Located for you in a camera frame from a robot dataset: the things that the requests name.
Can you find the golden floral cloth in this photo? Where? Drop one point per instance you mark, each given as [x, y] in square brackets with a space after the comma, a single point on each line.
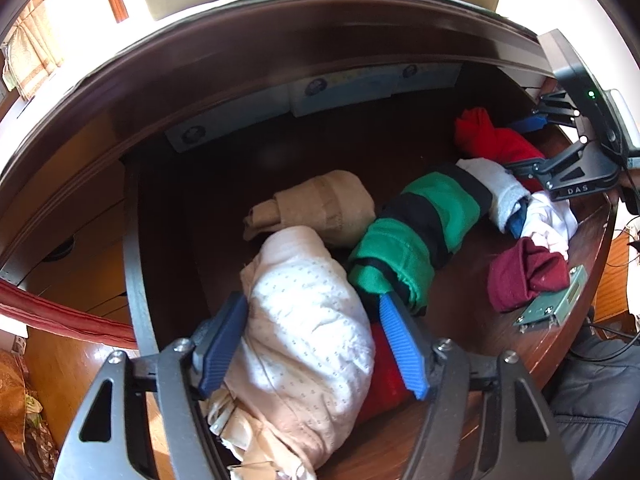
[20, 410]

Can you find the blue underwear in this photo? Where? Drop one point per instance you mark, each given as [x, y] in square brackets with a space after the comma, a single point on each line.
[517, 221]

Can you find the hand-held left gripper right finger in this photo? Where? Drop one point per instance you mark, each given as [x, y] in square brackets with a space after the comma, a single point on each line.
[405, 355]

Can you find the thin white underwear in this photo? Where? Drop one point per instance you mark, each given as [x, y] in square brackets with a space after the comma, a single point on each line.
[550, 225]

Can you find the maroon underwear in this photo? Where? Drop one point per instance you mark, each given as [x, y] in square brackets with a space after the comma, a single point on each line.
[525, 275]

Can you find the green black striped underwear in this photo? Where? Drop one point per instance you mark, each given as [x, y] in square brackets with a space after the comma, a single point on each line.
[420, 230]

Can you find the white dotted underwear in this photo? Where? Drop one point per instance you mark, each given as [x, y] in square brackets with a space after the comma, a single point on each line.
[310, 320]

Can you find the red cloth strip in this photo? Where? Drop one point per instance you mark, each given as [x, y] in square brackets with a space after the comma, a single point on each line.
[65, 310]

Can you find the yellow checked curtain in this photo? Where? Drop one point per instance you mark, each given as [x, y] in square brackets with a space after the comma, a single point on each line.
[35, 45]

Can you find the bright red underwear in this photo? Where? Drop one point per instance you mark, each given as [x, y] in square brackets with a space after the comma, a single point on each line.
[495, 140]
[385, 375]

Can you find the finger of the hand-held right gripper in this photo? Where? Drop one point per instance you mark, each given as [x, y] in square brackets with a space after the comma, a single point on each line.
[530, 165]
[530, 122]

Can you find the beige ribbed underwear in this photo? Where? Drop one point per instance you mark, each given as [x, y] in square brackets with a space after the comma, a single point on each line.
[325, 205]

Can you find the green metal drawer lock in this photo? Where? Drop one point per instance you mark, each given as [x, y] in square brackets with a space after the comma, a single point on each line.
[555, 300]

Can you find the person's grey puffer jacket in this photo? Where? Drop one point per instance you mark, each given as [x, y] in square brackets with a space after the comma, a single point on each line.
[595, 395]

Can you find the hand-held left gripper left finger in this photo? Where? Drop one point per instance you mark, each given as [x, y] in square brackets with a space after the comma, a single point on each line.
[222, 355]

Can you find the white terry underwear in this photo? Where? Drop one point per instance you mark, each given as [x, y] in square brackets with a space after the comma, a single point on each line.
[502, 190]

